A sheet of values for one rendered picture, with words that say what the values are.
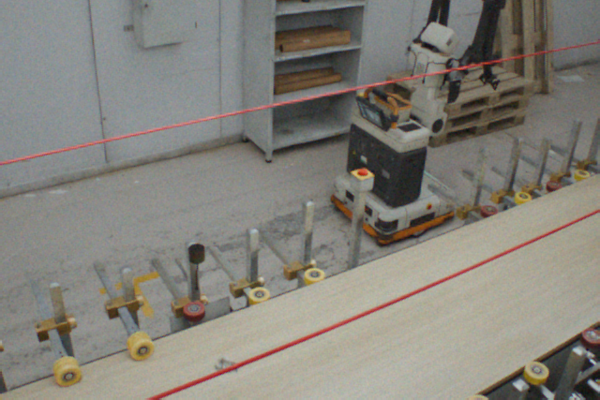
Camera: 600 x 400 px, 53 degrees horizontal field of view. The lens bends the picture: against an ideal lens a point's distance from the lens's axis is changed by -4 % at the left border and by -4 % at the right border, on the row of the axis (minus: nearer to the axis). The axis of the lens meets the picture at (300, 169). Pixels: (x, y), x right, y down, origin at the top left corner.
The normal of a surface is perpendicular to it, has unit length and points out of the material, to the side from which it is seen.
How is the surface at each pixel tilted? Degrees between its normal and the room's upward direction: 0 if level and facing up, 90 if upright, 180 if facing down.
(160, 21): 90
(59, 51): 90
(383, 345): 0
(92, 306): 0
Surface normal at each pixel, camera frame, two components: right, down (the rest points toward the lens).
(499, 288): 0.04, -0.87
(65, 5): 0.53, 0.43
